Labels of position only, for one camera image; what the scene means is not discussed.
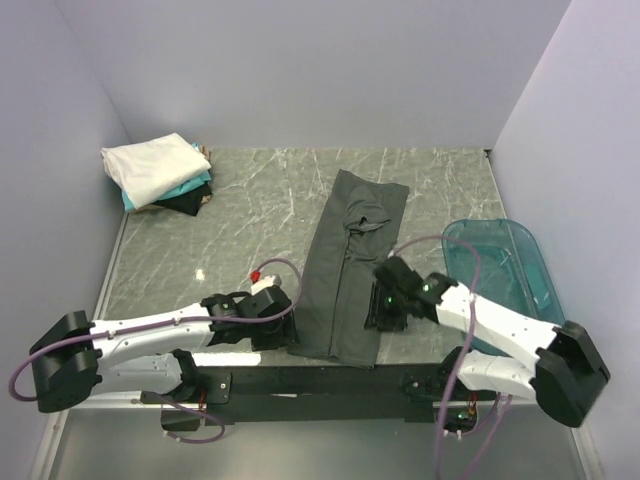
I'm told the dark grey t-shirt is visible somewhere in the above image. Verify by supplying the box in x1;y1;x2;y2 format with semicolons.
288;170;409;368

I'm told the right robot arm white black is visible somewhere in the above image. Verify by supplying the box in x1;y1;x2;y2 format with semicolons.
375;256;611;428

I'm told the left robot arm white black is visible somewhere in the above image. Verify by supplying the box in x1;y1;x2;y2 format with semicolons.
29;286;296;413

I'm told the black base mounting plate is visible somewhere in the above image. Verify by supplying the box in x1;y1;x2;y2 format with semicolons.
139;363;496;432

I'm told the teal plastic bin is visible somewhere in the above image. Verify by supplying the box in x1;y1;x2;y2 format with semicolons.
441;219;566;326

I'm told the black folded t-shirt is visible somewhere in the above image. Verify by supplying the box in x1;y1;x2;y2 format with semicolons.
153;182;212;216

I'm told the teal folded t-shirt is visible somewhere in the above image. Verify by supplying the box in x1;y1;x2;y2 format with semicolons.
121;171;212;212

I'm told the beige patterned folded cloth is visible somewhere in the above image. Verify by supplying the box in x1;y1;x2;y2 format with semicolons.
192;143;211;162

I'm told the white folded t-shirt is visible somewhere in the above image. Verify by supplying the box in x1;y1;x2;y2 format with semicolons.
101;133;211;211

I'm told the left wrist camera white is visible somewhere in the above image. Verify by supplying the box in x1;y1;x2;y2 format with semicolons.
249;270;282;296

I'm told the aluminium rail frame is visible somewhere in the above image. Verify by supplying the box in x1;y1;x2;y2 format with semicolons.
31;392;602;479

